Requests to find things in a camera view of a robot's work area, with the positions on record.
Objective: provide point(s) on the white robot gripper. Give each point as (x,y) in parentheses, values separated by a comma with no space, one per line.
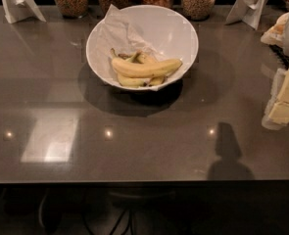
(278,35)

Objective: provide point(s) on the yellow banana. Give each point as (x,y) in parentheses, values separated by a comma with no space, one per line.
(141,58)
(132,82)
(135,70)

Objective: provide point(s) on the white ceramic bowl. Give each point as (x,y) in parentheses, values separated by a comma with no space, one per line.
(169,33)

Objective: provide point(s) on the black mesh mat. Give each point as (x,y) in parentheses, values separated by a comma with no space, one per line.
(282,58)

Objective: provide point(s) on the right white paper stand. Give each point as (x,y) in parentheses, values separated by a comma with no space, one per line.
(246,11)

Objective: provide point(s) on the white paper stand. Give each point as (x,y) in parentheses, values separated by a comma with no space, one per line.
(19,10)
(246,11)

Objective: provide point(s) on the rightmost glass grain jar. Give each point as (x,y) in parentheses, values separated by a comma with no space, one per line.
(197,10)

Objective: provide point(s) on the white paper liner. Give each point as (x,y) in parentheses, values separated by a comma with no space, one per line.
(116,31)

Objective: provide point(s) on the left white paper stand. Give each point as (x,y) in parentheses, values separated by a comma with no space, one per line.
(19,10)

